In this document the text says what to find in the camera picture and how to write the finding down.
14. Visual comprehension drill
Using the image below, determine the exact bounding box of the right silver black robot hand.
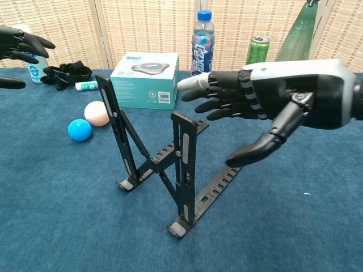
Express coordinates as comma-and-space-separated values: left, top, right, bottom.
178, 58, 356, 168

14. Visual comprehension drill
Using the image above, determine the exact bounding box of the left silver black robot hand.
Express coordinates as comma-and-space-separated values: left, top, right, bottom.
0, 24, 56, 90

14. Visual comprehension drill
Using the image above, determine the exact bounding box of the black folding laptop stand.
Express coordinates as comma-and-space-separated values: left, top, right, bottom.
95, 74, 243, 240

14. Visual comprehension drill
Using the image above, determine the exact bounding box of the white bottle with blue label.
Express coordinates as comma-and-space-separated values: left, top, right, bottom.
12, 24, 49, 84

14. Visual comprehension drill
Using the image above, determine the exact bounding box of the green drink can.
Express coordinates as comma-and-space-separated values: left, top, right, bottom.
245, 35, 270, 66

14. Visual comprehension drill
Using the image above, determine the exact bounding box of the tall green glass bottle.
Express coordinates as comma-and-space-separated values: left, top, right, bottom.
274, 0, 320, 62

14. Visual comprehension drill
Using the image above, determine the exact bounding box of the white glue stick green label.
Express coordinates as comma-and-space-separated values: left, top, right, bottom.
75, 80, 99, 92

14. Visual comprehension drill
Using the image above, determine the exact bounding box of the blue sports drink bottle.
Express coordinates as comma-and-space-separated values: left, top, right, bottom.
191, 10, 216, 77

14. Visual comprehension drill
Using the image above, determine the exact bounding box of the pink ball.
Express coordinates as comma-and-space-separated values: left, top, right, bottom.
84, 100, 111, 127

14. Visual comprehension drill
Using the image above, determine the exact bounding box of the blue ball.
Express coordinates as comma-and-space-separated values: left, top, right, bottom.
67, 118, 92, 142

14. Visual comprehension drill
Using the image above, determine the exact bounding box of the teal product box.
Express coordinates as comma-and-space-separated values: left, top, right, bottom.
109, 52, 180, 111

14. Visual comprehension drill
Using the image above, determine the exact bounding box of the bamboo folding screen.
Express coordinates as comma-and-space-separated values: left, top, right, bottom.
0, 0, 363, 73

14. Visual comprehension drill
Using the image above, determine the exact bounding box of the blue table cloth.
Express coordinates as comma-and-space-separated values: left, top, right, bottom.
0, 67, 363, 272

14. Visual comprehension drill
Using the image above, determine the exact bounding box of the black strap bundle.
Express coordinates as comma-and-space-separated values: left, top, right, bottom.
40, 60, 93, 91

